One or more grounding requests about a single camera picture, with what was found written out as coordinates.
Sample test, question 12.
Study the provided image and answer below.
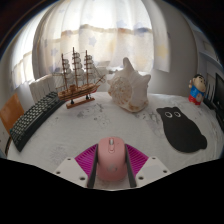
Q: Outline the black cat-shaped mouse pad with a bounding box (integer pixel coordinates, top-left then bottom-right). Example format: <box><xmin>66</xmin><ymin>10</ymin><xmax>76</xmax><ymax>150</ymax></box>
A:
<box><xmin>156</xmin><ymin>106</ymin><xmax>208</xmax><ymax>154</ymax></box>

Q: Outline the wooden model sailing ship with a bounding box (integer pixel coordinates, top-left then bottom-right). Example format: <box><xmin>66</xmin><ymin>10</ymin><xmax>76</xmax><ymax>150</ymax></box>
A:
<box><xmin>53</xmin><ymin>46</ymin><xmax>107</xmax><ymax>110</ymax></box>

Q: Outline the pink computer mouse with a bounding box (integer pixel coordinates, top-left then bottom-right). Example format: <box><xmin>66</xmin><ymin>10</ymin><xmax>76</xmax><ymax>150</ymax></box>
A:
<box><xmin>96</xmin><ymin>135</ymin><xmax>128</xmax><ymax>183</ymax></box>

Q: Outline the black router with antennas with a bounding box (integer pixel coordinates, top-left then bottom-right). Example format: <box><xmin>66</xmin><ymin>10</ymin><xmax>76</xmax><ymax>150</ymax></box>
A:
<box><xmin>203</xmin><ymin>73</ymin><xmax>218</xmax><ymax>109</ymax></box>

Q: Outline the large white conch shell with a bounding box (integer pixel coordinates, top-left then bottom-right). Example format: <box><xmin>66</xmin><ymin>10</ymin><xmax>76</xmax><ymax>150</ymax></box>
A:
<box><xmin>106</xmin><ymin>56</ymin><xmax>152</xmax><ymax>113</ymax></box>

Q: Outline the white radiator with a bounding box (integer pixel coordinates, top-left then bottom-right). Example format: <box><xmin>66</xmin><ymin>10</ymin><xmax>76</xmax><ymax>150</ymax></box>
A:
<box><xmin>28</xmin><ymin>66</ymin><xmax>111</xmax><ymax>104</ymax></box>

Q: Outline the orange wooden chair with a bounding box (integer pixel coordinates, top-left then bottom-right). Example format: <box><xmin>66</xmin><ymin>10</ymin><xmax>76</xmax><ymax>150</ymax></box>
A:
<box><xmin>0</xmin><ymin>93</ymin><xmax>25</xmax><ymax>158</ymax></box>

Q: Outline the white wall shelf unit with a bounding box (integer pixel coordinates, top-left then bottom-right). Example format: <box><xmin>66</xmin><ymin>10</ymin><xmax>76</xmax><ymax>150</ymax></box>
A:
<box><xmin>196</xmin><ymin>29</ymin><xmax>224</xmax><ymax>78</ymax></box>

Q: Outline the cartoon boy figurine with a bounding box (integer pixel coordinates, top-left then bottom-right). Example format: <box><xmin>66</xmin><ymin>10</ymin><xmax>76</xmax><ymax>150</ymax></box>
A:
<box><xmin>188</xmin><ymin>73</ymin><xmax>207</xmax><ymax>106</ymax></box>

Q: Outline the white printed tablecloth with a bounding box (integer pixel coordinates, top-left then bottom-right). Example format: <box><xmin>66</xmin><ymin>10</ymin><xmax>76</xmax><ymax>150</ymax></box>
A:
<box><xmin>6</xmin><ymin>91</ymin><xmax>224</xmax><ymax>191</ymax></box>

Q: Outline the black computer monitor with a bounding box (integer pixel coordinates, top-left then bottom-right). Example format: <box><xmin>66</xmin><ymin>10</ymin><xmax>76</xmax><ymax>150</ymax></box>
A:
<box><xmin>213</xmin><ymin>73</ymin><xmax>224</xmax><ymax>131</ymax></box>

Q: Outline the sheer white star-print curtain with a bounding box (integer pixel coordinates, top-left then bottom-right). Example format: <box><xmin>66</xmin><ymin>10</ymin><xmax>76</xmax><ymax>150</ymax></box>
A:
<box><xmin>11</xmin><ymin>0</ymin><xmax>171</xmax><ymax>89</ymax></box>

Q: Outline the black mechanical keyboard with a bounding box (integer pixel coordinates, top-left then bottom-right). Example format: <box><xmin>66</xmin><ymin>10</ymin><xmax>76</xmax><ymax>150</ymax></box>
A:
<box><xmin>9</xmin><ymin>91</ymin><xmax>66</xmax><ymax>153</ymax></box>

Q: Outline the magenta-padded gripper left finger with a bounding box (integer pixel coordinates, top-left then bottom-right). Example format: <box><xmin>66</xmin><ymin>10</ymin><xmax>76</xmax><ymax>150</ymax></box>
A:
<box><xmin>53</xmin><ymin>143</ymin><xmax>100</xmax><ymax>189</ymax></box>

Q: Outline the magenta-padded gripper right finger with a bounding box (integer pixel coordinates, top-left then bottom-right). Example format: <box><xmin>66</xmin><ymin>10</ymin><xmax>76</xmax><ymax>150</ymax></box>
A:
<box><xmin>123</xmin><ymin>143</ymin><xmax>172</xmax><ymax>188</ymax></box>

